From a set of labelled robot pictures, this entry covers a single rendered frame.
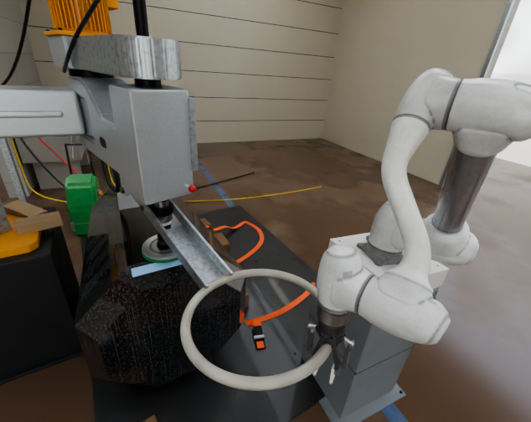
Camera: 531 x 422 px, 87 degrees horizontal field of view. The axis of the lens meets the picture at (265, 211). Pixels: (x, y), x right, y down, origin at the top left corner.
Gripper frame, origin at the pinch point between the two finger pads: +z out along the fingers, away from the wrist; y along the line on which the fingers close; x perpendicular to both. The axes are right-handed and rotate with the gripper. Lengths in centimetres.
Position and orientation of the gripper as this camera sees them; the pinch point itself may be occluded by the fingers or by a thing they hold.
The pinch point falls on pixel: (324, 368)
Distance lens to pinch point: 98.1
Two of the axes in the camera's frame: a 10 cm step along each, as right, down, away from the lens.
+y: -8.6, -2.2, 4.6
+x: -5.1, 3.3, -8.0
